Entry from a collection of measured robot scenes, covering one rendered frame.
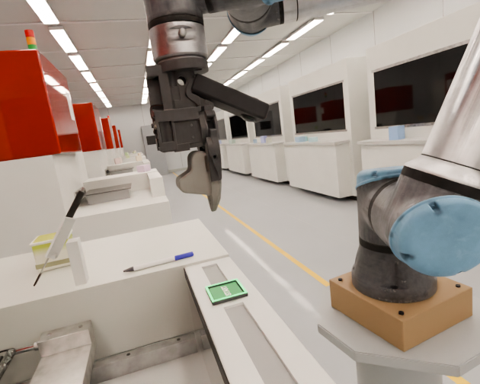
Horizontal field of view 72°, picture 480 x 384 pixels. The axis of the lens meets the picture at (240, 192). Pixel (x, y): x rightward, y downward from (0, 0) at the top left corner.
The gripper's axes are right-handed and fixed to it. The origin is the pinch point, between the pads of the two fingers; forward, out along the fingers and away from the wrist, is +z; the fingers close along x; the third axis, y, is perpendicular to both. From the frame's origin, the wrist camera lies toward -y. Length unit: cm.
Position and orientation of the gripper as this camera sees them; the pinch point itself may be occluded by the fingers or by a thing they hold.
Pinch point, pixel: (216, 201)
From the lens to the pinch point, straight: 49.7
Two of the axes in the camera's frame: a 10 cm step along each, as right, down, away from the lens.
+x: 3.0, 1.3, -9.5
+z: 1.3, 9.8, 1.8
